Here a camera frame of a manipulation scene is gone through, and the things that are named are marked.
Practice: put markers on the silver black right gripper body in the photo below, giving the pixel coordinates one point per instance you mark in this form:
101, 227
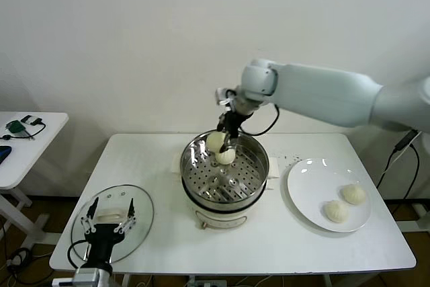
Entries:
236, 120

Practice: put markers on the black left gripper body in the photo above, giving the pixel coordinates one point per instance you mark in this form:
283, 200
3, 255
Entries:
102, 240

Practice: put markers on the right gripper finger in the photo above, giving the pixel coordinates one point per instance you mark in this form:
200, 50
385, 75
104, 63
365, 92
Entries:
229, 142
222, 124

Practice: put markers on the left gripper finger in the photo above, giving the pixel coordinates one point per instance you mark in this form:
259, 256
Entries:
92, 209
131, 209

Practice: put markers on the round glass lid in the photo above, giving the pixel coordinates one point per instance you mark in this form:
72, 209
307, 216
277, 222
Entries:
141, 206

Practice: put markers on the white steamed baozi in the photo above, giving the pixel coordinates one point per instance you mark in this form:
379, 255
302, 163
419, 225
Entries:
214, 142
336, 211
353, 194
225, 158

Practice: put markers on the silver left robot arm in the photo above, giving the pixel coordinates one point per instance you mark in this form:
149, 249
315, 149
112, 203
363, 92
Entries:
89, 277

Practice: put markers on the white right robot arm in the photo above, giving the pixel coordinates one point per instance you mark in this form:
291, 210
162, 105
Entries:
319, 92

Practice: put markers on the stainless steel steamer basket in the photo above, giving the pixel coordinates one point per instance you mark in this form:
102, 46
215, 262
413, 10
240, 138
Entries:
195, 152

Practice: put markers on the white work table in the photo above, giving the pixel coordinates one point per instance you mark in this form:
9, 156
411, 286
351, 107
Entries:
151, 152

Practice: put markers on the white electric cooker base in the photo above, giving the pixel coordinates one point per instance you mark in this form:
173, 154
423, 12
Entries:
221, 216

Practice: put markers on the white round plate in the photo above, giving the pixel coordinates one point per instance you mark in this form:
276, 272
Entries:
312, 183

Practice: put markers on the white side table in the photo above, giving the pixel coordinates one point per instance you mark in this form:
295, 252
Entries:
50, 125

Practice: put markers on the blue oval object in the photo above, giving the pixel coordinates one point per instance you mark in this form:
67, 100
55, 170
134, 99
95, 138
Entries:
4, 154

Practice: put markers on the white power strip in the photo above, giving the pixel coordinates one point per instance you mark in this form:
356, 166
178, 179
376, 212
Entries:
208, 283

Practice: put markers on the black white adapter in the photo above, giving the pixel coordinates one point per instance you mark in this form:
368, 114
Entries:
29, 119

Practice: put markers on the white furniture leg base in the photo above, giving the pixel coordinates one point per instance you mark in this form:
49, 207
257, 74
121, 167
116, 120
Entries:
423, 209

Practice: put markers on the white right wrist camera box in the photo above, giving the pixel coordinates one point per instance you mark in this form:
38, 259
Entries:
222, 96

